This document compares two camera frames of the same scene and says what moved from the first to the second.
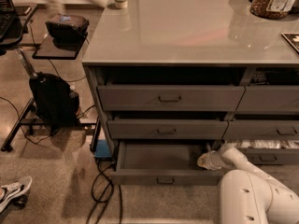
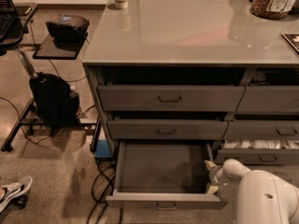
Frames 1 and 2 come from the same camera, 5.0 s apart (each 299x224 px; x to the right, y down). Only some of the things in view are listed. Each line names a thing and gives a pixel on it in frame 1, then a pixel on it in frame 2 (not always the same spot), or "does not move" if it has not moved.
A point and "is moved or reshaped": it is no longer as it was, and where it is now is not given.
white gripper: [213, 160] to [218, 175]
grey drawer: [169, 162] is moved or reshaped
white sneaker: [8, 192] does not move
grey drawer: [170, 97] does not move
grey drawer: [262, 130] does not move
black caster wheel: [19, 202] does not move
